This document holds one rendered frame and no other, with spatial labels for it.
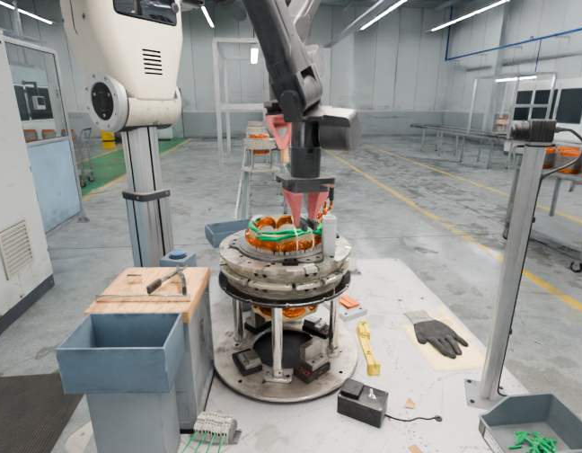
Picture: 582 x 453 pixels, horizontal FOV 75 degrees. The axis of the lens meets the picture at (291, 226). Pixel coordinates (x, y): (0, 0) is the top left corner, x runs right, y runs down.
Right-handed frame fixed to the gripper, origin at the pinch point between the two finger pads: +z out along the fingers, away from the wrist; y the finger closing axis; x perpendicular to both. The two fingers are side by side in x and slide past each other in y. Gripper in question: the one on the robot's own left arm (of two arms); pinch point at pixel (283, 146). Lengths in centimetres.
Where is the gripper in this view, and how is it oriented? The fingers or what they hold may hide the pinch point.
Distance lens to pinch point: 89.1
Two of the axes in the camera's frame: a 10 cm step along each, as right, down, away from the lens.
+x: -9.8, 0.4, 1.8
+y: 1.8, 0.3, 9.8
